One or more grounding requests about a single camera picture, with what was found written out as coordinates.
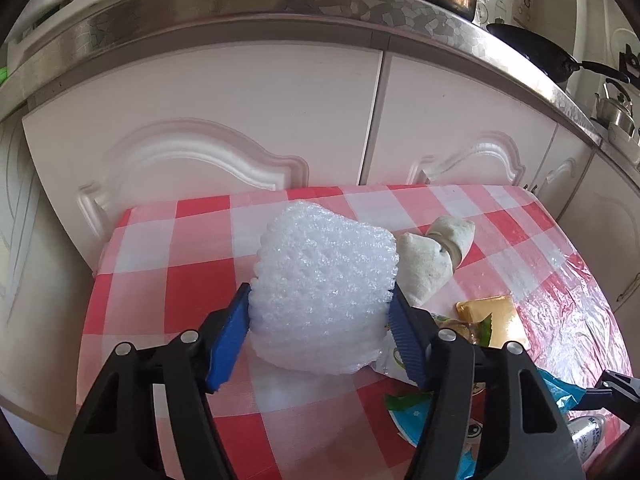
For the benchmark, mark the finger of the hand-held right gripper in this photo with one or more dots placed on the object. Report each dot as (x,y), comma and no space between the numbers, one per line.
(612,390)

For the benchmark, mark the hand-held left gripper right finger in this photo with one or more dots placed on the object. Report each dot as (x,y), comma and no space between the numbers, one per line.
(407,340)

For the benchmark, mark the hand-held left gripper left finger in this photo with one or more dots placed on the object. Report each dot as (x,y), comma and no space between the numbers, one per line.
(230,340)

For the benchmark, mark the white bubble wrap piece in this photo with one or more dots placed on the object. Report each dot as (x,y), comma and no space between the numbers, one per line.
(325,280)

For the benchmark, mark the white plastic bottle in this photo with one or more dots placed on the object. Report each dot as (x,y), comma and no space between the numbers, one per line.
(590,435)

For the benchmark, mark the blue snack wrapper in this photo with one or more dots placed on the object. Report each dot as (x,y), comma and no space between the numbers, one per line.
(557,392)

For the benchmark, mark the cartoon printed snack wrapper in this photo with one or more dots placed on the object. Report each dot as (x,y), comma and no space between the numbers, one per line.
(407,420)

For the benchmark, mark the red checkered tablecloth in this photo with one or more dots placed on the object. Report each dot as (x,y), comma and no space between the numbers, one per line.
(165,280)

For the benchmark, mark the yellow flat packet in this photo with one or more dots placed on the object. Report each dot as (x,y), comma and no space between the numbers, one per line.
(500,315)

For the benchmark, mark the white cabinet door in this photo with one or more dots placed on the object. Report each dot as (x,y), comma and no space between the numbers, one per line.
(225,110)
(450,120)
(565,170)
(605,240)

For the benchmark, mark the small steel pot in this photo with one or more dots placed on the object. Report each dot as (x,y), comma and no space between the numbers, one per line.
(625,132)

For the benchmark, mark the steel kettle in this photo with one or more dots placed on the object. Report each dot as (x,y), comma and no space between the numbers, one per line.
(612,107)

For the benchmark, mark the black frying pan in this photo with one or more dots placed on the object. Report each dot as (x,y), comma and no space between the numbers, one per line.
(535,50)

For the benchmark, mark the grey mottled countertop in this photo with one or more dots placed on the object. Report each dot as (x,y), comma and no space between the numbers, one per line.
(250,0)

